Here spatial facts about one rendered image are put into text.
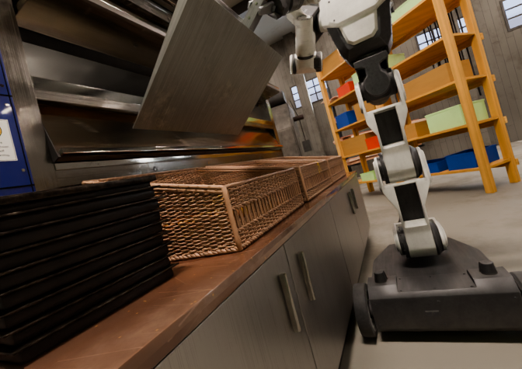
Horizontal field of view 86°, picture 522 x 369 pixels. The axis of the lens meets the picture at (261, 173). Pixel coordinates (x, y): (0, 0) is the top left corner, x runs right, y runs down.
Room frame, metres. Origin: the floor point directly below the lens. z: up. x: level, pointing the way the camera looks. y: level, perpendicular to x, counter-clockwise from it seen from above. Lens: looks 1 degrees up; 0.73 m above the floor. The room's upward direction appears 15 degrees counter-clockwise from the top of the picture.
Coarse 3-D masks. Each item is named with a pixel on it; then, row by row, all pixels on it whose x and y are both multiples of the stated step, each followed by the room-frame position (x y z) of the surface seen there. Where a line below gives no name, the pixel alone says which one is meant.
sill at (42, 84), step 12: (36, 84) 0.79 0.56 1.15; (48, 84) 0.82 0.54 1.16; (60, 84) 0.85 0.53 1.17; (72, 84) 0.89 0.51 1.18; (96, 96) 0.96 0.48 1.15; (108, 96) 1.00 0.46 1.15; (120, 96) 1.05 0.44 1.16; (132, 96) 1.10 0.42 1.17; (252, 120) 2.07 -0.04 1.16; (264, 120) 2.27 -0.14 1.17
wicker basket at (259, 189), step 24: (192, 168) 1.27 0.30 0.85; (216, 168) 1.25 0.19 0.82; (240, 168) 1.21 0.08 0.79; (264, 168) 1.16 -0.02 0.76; (288, 168) 1.12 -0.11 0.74; (168, 192) 0.69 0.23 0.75; (192, 192) 0.66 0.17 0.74; (216, 192) 0.63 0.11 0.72; (240, 192) 0.68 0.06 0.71; (264, 192) 0.81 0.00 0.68; (288, 192) 1.00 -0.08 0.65; (168, 216) 0.70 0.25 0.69; (192, 216) 0.67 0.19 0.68; (216, 216) 0.64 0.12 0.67; (240, 216) 0.66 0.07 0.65; (264, 216) 0.77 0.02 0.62; (168, 240) 0.71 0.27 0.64; (192, 240) 0.67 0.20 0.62; (216, 240) 0.65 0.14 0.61; (240, 240) 0.63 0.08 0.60
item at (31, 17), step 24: (24, 0) 0.77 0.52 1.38; (48, 0) 0.79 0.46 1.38; (72, 0) 0.82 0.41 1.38; (96, 0) 0.87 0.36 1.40; (24, 24) 0.83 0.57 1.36; (48, 24) 0.86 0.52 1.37; (72, 24) 0.90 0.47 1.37; (96, 24) 0.94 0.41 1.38; (120, 24) 0.98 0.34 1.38; (144, 24) 1.04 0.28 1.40; (96, 48) 1.04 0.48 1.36; (120, 48) 1.09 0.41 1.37; (144, 48) 1.15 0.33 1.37; (264, 96) 2.30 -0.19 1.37
